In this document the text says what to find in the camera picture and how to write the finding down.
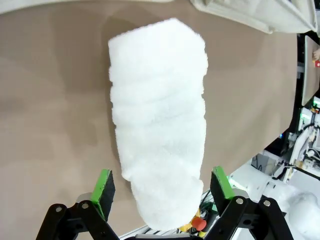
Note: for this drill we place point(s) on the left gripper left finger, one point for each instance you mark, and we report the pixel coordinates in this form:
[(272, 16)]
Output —
[(102, 195)]

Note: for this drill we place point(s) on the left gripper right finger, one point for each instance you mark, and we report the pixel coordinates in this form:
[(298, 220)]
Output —
[(220, 190)]

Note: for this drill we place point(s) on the white towel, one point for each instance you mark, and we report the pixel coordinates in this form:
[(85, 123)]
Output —
[(157, 112)]

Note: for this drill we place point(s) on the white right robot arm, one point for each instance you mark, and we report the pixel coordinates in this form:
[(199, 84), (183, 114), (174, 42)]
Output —
[(306, 217)]

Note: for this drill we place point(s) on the red emergency stop button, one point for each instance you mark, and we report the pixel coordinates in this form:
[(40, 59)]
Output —
[(198, 223)]

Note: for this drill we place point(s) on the white side table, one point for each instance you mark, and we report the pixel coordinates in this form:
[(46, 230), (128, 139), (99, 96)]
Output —
[(312, 80)]

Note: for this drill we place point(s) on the cream fabric basket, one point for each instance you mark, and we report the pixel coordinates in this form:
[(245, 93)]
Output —
[(250, 12)]

